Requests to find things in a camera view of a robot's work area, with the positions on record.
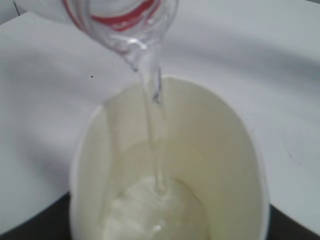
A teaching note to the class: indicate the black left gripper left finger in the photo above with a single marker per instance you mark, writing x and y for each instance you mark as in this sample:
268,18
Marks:
53,223

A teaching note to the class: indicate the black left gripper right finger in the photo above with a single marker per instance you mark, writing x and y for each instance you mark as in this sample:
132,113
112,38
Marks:
282,227

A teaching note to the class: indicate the white paper cup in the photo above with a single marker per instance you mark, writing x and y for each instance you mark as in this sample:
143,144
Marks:
209,148

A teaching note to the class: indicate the Nongfu Spring water bottle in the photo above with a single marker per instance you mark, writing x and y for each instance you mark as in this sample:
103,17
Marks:
134,29

